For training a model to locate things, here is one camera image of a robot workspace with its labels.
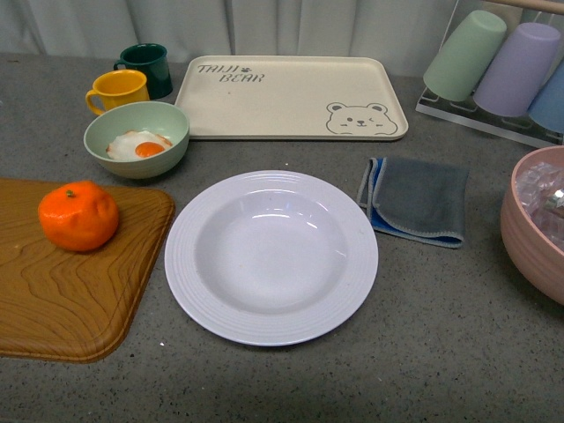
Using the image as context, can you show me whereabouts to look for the blue tumbler cup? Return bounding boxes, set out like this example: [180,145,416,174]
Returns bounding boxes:
[529,61,564,133]

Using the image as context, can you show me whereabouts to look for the clear acrylic cup rack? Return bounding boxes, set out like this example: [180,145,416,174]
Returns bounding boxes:
[416,1,563,148]

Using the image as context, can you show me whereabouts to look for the light green bowl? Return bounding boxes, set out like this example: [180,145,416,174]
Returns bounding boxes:
[84,101,189,179]

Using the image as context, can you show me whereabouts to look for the pink ridged bowl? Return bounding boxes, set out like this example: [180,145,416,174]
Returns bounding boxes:
[501,145,563,304]

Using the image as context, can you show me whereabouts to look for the grey blue folded cloth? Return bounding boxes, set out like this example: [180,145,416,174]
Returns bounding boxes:
[356,156,469,249]

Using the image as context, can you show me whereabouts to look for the light green tumbler cup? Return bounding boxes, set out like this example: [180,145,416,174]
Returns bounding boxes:
[423,10,507,101]

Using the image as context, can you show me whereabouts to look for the dark green mug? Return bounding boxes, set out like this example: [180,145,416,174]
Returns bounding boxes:
[114,43,173,100]

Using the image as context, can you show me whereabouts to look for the white ridged deep plate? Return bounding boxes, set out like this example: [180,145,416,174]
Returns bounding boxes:
[165,170,379,346]

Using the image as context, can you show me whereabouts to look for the yellow mug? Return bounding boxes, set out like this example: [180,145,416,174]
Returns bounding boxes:
[85,69,150,115]

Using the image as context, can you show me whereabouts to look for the wooden grain serving tray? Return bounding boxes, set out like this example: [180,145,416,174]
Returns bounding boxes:
[1,178,174,362]

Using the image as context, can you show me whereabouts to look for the purple tumbler cup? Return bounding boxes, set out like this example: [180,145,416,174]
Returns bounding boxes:
[473,22,561,117]

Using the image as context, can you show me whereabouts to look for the clear ice cubes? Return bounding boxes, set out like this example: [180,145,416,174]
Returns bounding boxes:
[516,162,563,250]

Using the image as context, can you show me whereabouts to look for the grey curtain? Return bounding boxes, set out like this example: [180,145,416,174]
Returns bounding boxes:
[0,0,564,79]

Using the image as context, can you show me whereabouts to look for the toy fried egg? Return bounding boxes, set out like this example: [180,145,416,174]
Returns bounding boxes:
[106,130,173,161]

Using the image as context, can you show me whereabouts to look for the orange mandarin fruit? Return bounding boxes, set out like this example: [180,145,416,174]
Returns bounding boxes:
[38,181,119,252]

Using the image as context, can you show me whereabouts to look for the cream bear print tray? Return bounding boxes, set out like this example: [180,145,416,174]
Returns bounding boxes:
[175,56,409,141]

